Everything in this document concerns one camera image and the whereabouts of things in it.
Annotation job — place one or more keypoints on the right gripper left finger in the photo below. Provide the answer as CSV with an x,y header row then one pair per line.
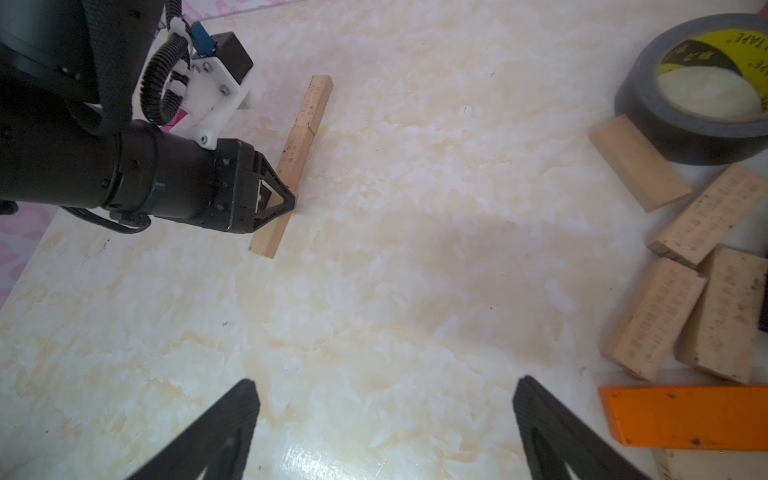
x,y
216,445

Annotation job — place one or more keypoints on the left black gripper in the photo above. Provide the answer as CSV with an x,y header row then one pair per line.
x,y
248,193

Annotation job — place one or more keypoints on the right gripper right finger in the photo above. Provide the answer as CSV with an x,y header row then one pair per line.
x,y
558,444

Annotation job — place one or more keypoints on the long natural wood block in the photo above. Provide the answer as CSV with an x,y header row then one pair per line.
x,y
266,240

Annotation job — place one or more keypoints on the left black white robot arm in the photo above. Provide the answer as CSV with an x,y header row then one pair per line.
x,y
113,111

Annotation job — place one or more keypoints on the orange block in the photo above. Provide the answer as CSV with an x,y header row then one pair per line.
x,y
731,418

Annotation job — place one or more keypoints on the pale cream wood block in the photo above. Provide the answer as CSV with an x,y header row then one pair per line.
x,y
719,336

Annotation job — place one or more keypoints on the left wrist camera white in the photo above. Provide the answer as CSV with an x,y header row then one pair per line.
x,y
220,84

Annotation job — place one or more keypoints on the grey duct tape roll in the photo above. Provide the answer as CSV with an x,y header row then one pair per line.
x,y
698,92

